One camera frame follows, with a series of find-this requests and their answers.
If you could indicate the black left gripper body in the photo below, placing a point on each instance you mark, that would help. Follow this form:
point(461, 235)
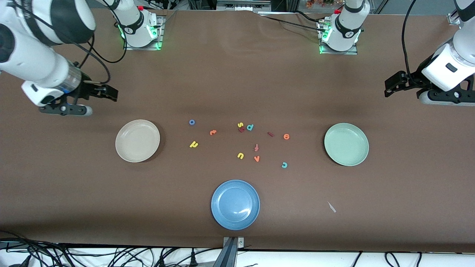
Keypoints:
point(414, 79)

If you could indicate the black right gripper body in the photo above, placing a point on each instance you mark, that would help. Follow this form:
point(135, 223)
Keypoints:
point(88, 90)

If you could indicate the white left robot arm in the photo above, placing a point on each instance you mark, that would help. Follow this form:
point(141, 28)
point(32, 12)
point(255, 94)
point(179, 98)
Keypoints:
point(347, 29)

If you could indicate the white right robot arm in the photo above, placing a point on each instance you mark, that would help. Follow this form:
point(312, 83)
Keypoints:
point(37, 59)

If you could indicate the beige brown plate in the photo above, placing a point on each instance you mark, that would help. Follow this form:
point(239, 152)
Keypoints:
point(137, 141)

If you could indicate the green plate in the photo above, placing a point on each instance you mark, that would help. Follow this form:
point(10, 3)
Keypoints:
point(346, 144)

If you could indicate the brown table cover sheet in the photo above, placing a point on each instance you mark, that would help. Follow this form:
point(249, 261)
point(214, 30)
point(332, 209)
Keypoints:
point(74, 185)

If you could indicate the orange artificial plant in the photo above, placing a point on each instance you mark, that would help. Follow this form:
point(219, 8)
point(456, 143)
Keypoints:
point(319, 3)

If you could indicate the grey paper scrap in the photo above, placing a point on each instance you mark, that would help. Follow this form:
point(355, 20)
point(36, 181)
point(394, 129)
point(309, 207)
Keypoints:
point(331, 207)

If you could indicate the black equipment box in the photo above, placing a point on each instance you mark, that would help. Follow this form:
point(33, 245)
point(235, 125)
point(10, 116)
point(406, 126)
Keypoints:
point(284, 4)

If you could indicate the yellow foam letter u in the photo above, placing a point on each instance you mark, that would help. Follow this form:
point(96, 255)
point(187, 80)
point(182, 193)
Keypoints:
point(240, 154)

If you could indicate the grey power strip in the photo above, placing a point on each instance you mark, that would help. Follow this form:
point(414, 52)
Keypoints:
point(241, 5)

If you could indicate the blue plate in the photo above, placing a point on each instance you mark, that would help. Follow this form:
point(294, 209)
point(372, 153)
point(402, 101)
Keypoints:
point(235, 205)

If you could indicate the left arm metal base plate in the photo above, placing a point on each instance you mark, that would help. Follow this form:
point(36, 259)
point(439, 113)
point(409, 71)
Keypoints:
point(334, 53)

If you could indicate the aluminium frame profile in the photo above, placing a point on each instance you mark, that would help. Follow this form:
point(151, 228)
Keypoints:
point(453, 18)

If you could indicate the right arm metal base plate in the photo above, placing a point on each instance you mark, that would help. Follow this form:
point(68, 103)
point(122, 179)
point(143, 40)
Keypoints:
point(161, 33)

